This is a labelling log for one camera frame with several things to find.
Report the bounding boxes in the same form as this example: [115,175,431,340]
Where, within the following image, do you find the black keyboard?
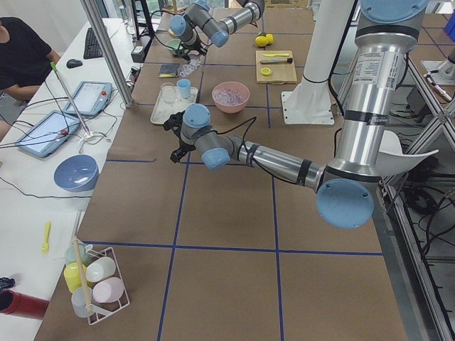
[83,27,103,60]

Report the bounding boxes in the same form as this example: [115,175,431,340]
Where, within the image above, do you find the green bowl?
[165,38,183,56]

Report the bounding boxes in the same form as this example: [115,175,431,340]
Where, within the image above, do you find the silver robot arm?
[170,0,264,60]
[164,1,427,229]

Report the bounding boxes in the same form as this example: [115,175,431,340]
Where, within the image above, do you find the black computer mouse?
[66,59,83,69]

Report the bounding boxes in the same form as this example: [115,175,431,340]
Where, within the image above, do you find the cream bear tray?
[150,86,198,125]

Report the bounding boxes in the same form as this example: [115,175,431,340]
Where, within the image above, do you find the metal rod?
[259,58,293,65]

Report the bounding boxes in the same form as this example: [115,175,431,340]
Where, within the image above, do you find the yellow plastic knife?
[262,53,290,58]

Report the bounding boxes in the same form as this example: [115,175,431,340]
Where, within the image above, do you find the pink cup in rack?
[92,277,124,303]

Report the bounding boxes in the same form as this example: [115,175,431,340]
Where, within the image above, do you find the metal ice scoop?
[178,55,201,78]

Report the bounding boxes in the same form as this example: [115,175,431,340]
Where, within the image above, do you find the far teach pendant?
[72,81,113,117]

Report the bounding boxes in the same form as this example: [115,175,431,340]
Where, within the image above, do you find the wooden mug tree stand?
[168,0,179,38]

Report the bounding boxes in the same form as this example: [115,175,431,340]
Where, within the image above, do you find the pink bowl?
[212,82,250,114]

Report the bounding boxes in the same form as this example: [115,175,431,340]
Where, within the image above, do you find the wooden cutting board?
[255,50,297,84]

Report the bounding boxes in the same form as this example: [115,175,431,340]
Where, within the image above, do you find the teach pendant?
[15,110,80,158]
[72,81,113,117]

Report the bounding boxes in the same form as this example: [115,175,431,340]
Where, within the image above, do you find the blue bowl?
[53,154,99,193]

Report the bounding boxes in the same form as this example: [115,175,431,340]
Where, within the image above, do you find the light blue cup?
[176,79,191,99]

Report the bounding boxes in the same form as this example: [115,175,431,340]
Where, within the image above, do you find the yellow lemon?
[263,33,274,46]
[255,36,269,48]

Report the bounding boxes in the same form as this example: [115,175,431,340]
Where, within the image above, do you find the person in black shirt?
[0,16,62,139]

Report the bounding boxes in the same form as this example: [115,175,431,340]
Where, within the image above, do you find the yellow plastic spoon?
[41,221,52,254]

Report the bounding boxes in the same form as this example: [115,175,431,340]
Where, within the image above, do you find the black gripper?
[163,112,196,162]
[178,36,207,61]

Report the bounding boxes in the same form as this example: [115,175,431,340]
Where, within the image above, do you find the clear wine glass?
[160,82,177,109]

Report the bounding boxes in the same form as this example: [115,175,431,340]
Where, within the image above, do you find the white chair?
[375,130,439,177]

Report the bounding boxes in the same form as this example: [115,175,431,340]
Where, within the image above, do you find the white wire cup rack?
[71,239,130,325]

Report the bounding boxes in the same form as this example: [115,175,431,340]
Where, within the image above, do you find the white cup in rack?
[85,256,117,283]

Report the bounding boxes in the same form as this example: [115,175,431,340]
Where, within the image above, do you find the aluminium frame post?
[80,0,133,108]

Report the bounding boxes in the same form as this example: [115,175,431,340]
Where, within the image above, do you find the yellow cup in rack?
[63,261,82,293]

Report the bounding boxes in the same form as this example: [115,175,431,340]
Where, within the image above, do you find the red cylinder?
[1,290,49,320]

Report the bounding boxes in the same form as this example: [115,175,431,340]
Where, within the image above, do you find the lemon slice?
[260,67,273,77]

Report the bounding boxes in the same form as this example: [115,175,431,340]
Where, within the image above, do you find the near teach pendant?
[15,110,80,158]

